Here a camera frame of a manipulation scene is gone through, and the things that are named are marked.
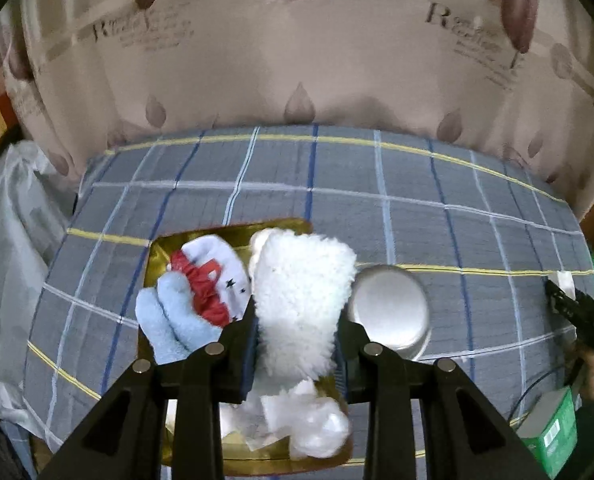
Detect light blue towel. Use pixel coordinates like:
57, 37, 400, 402
136, 271, 222, 365

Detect clear plastic bag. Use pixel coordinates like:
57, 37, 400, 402
220, 377, 350, 460

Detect red white printed cloth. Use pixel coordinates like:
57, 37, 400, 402
167, 234, 250, 328

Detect white fluffy plush toy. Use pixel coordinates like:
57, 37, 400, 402
248, 228, 357, 380

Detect white sponge block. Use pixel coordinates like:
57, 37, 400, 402
548, 271, 576, 300

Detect green booklet package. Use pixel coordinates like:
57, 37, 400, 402
517, 387, 578, 479

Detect grey plaid tablecloth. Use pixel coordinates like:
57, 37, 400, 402
24, 125, 594, 450

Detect gold red tin box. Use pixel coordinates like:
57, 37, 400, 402
143, 218, 353, 477

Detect stainless steel bowl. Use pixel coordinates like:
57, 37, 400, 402
347, 264, 431, 361

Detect grey plastic cover sheet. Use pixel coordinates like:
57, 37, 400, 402
0, 141, 76, 428

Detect beige leaf-print curtain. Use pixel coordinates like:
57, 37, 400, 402
0, 0, 594, 216

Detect black cable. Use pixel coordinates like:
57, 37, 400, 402
506, 362, 574, 426

